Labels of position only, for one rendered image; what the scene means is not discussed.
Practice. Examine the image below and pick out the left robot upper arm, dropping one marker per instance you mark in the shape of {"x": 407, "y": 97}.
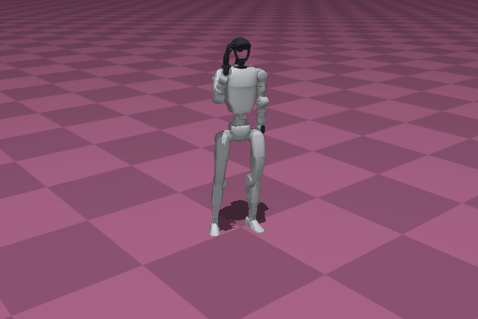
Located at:
{"x": 261, "y": 99}

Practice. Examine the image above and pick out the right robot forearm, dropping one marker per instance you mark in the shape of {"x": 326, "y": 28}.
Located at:
{"x": 222, "y": 83}

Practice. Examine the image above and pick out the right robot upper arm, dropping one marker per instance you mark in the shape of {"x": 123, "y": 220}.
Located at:
{"x": 219, "y": 99}

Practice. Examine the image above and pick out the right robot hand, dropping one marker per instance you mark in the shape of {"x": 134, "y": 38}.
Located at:
{"x": 226, "y": 65}

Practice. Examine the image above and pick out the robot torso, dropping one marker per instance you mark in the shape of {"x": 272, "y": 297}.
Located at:
{"x": 240, "y": 97}

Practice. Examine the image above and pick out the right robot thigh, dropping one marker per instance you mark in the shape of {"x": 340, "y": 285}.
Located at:
{"x": 221, "y": 156}

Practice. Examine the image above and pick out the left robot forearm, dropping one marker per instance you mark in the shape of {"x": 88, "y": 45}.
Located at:
{"x": 260, "y": 119}

